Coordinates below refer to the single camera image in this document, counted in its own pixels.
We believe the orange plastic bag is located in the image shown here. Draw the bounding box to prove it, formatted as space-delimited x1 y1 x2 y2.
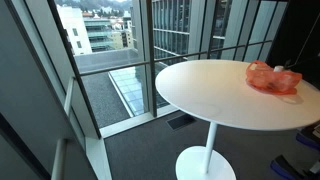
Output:
245 59 303 96

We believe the glass skylight roof outside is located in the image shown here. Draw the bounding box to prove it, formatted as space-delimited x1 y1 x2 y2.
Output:
108 65 150 117

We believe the black horizontal window railing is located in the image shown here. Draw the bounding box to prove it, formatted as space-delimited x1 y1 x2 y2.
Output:
73 39 273 80

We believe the white building outside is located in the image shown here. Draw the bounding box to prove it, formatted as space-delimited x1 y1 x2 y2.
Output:
55 4 93 56

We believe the blue and black stand foot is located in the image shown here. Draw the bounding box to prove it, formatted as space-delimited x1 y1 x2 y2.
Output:
295 123 320 152
270 154 320 180

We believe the black floor vent grille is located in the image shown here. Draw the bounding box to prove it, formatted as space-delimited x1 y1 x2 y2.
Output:
165 114 197 132

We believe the thin black cable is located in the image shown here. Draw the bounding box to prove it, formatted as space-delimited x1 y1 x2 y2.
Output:
284 13 320 70

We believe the white table pedestal with base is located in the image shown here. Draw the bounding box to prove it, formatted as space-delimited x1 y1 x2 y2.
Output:
175 121 237 180

